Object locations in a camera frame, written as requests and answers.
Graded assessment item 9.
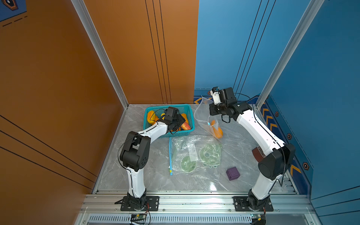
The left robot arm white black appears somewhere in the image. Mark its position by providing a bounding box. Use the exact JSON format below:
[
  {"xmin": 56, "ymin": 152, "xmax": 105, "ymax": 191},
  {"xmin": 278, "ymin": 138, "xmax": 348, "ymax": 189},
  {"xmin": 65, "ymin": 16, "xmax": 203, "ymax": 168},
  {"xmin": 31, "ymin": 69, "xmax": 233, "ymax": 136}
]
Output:
[{"xmin": 118, "ymin": 106, "xmax": 186, "ymax": 208}]

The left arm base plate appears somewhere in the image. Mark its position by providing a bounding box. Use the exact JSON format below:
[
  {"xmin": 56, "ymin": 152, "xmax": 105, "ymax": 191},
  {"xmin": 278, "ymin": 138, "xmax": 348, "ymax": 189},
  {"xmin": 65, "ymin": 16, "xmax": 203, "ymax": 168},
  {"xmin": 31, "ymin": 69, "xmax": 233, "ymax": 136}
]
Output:
[{"xmin": 120, "ymin": 196, "xmax": 160, "ymax": 212}]

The large orange mango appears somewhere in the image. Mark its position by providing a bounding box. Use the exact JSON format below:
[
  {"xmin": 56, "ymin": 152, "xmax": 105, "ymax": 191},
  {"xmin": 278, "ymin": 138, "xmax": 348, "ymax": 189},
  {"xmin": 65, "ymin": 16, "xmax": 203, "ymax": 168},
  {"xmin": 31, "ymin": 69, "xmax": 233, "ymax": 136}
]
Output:
[{"xmin": 211, "ymin": 120, "xmax": 223, "ymax": 139}]

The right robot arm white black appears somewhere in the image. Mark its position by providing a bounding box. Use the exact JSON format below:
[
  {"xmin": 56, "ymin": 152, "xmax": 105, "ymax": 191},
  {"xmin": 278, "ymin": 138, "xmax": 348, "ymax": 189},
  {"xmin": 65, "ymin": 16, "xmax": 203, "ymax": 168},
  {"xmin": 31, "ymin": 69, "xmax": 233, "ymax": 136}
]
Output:
[{"xmin": 209, "ymin": 87, "xmax": 295, "ymax": 211}]

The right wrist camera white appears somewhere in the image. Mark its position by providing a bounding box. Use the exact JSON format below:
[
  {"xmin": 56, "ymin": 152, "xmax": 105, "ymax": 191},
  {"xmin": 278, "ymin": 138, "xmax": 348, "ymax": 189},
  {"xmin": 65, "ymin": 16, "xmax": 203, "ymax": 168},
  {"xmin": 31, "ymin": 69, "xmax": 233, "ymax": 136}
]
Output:
[{"xmin": 210, "ymin": 87, "xmax": 221, "ymax": 105}]

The red pink mango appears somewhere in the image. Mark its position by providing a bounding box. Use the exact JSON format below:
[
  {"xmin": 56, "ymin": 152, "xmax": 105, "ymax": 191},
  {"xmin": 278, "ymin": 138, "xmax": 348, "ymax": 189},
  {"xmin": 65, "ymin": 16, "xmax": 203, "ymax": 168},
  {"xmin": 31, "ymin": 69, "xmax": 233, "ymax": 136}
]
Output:
[{"xmin": 181, "ymin": 113, "xmax": 191, "ymax": 130}]

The aluminium rail front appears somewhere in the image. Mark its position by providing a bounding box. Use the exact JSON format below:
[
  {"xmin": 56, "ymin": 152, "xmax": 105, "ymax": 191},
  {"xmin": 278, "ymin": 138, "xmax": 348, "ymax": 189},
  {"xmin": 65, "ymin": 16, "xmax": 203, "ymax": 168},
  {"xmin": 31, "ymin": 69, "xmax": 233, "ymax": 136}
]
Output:
[{"xmin": 80, "ymin": 193, "xmax": 315, "ymax": 214}]

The clear bags stack green print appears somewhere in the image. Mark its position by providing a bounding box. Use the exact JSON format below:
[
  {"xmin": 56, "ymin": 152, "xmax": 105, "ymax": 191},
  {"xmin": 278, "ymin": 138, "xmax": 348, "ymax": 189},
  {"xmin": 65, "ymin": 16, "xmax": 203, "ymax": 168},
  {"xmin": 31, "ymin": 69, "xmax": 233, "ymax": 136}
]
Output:
[{"xmin": 169, "ymin": 135, "xmax": 223, "ymax": 175}]

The purple cube box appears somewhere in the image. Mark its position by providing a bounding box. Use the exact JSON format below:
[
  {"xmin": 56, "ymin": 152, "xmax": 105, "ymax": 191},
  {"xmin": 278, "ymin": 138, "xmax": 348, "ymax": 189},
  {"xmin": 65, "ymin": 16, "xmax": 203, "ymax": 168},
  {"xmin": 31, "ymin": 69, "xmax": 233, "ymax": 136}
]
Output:
[{"xmin": 226, "ymin": 166, "xmax": 241, "ymax": 181}]

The yellow mango left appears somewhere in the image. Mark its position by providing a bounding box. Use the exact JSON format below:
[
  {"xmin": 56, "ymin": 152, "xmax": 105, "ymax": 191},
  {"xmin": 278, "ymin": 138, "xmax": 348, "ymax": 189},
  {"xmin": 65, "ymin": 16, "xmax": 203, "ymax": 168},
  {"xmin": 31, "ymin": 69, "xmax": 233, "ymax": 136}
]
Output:
[{"xmin": 147, "ymin": 110, "xmax": 156, "ymax": 125}]

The clear zip-top bag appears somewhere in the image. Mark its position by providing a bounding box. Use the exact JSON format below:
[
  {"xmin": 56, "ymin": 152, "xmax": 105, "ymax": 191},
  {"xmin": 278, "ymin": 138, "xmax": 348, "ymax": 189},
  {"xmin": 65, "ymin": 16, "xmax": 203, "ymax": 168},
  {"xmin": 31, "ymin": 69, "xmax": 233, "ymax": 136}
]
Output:
[{"xmin": 194, "ymin": 97, "xmax": 217, "ymax": 138}]

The dark red box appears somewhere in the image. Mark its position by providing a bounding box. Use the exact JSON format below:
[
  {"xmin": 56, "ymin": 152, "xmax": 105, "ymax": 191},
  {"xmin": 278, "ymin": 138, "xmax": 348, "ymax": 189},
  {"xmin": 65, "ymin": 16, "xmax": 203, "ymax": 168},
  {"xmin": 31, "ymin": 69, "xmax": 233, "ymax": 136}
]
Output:
[{"xmin": 252, "ymin": 146, "xmax": 264, "ymax": 163}]

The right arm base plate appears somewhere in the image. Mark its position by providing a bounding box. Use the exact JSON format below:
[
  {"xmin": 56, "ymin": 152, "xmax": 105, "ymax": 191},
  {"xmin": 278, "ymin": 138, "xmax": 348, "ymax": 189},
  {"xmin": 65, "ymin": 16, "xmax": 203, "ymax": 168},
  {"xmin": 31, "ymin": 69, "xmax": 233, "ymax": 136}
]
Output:
[{"xmin": 232, "ymin": 196, "xmax": 274, "ymax": 212}]

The teal plastic basket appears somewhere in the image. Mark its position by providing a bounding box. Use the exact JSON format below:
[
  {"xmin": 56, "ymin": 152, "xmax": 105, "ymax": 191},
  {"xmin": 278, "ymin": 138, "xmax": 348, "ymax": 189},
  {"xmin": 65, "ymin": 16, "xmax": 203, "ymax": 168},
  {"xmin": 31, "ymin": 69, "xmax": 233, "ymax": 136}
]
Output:
[{"xmin": 143, "ymin": 103, "xmax": 196, "ymax": 138}]

